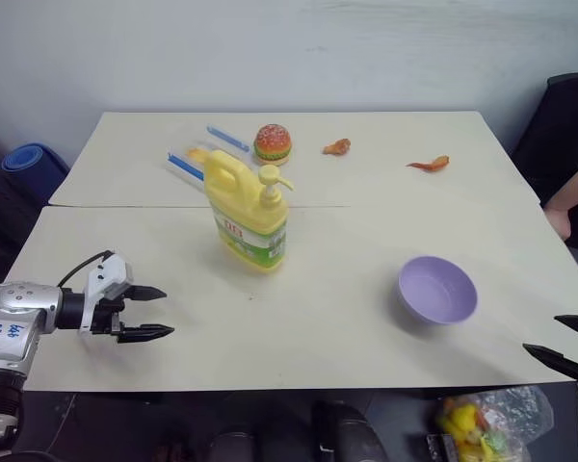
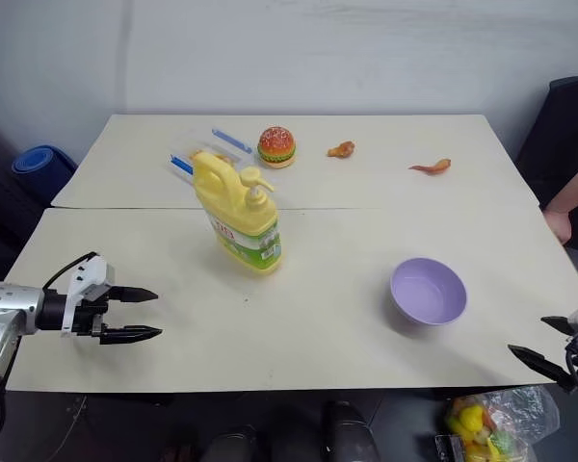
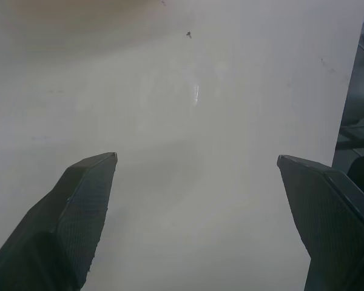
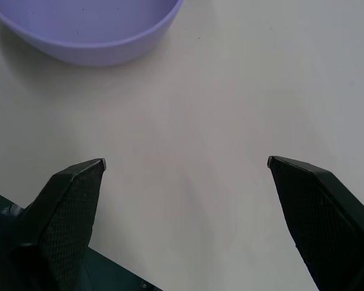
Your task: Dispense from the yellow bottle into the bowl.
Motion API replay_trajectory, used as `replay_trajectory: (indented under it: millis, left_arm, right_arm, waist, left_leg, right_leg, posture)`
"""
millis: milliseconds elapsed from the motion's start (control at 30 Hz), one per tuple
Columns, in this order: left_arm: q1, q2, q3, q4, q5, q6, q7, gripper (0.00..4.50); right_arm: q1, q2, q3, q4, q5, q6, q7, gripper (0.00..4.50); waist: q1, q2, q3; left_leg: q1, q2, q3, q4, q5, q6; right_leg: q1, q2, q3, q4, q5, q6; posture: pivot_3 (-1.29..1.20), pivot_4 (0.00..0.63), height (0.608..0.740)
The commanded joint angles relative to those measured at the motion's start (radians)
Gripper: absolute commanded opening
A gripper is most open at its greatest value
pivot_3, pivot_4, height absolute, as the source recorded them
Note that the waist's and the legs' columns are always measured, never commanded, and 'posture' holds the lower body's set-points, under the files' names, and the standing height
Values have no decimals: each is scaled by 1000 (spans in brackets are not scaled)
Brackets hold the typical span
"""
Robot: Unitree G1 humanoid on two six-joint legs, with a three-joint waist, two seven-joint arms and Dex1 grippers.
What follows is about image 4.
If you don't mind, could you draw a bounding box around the purple plastic bowl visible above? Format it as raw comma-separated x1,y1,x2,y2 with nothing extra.
0,0,184,67

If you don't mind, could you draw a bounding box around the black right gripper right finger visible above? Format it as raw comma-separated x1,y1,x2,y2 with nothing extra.
266,155,364,291

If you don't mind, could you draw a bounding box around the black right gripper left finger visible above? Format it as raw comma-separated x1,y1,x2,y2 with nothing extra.
0,158,107,291

